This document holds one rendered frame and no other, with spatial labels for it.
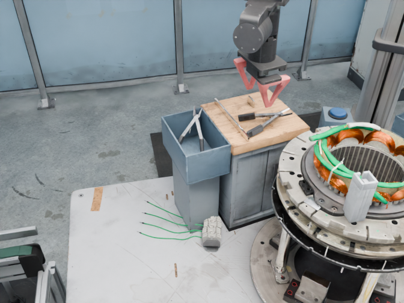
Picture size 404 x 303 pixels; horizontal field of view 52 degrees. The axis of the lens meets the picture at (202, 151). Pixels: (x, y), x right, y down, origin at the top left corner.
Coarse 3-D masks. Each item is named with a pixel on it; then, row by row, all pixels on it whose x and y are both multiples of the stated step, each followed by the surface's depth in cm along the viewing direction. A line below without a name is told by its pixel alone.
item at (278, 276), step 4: (272, 260) 97; (272, 264) 97; (276, 272) 95; (284, 272) 95; (276, 276) 94; (280, 276) 94; (284, 276) 94; (288, 276) 94; (276, 280) 94; (280, 280) 93; (284, 280) 93; (288, 280) 94
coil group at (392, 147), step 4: (372, 132) 82; (376, 132) 81; (380, 132) 81; (368, 136) 82; (376, 136) 81; (384, 136) 81; (388, 136) 80; (364, 140) 83; (368, 140) 83; (372, 140) 82; (376, 140) 82; (380, 140) 81; (384, 140) 81; (388, 140) 80; (392, 140) 80; (388, 144) 81; (392, 144) 80; (388, 148) 81; (392, 148) 80; (392, 152) 81
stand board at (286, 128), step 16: (240, 96) 107; (256, 96) 107; (208, 112) 101; (240, 112) 101; (256, 112) 101; (272, 112) 101; (288, 112) 101; (224, 128) 96; (272, 128) 96; (288, 128) 96; (304, 128) 96; (240, 144) 91; (256, 144) 92; (272, 144) 94
